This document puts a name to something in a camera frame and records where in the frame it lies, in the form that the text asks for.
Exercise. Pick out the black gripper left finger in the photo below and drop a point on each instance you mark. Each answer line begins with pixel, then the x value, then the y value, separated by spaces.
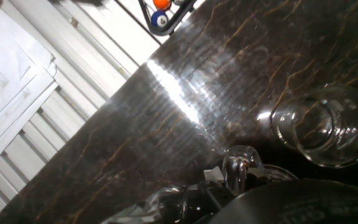
pixel 216 194

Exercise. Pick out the clear ribbed plastic cup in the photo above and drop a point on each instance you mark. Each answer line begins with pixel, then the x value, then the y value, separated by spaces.
pixel 239 161

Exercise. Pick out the billiard ball triangle toy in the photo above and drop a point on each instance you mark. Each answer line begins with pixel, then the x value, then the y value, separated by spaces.
pixel 163 17

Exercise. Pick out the large white paper sheet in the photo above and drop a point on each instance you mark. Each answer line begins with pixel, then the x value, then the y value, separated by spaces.
pixel 8 77

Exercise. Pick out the dark marble pattern mat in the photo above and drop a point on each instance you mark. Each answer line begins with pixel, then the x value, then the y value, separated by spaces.
pixel 197 93

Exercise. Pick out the clear glass beaker cup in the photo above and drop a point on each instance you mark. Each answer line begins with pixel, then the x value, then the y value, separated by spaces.
pixel 322 130

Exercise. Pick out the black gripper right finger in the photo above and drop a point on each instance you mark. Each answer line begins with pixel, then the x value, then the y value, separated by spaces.
pixel 256 180

